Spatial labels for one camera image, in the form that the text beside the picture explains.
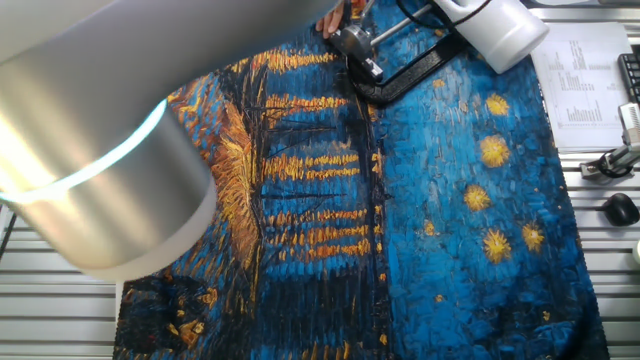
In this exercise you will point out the bare person hand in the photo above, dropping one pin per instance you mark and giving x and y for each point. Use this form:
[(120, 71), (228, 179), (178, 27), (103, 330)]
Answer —
[(330, 22)]

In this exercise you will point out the silver ratchet clamp head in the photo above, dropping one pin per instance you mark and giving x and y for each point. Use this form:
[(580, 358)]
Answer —
[(355, 42)]

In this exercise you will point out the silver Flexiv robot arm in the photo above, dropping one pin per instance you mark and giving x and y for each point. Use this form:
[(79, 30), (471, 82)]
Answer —
[(100, 150)]

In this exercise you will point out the metal lever with red knob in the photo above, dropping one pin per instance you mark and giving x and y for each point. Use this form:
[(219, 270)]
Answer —
[(415, 70)]

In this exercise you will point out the threaded silver clamp rod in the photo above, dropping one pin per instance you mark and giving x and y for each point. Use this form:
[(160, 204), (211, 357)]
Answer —
[(400, 25)]

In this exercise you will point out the blue starry painting cloth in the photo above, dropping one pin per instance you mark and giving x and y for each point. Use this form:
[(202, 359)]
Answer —
[(425, 200)]

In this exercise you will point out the printed white paper sheet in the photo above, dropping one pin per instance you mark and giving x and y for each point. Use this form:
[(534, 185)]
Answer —
[(585, 100)]

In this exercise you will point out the black keyboard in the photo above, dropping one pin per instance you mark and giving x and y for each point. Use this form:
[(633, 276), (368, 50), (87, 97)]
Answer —
[(631, 75)]

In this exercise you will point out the black computer mouse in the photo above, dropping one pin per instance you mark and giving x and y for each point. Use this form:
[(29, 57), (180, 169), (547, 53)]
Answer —
[(620, 210)]

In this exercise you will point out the silver ribbed camera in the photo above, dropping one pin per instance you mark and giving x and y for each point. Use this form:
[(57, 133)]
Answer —
[(631, 122)]

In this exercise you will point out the silver camera mount bracket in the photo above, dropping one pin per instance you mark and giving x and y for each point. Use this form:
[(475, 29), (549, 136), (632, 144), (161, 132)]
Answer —
[(617, 159)]

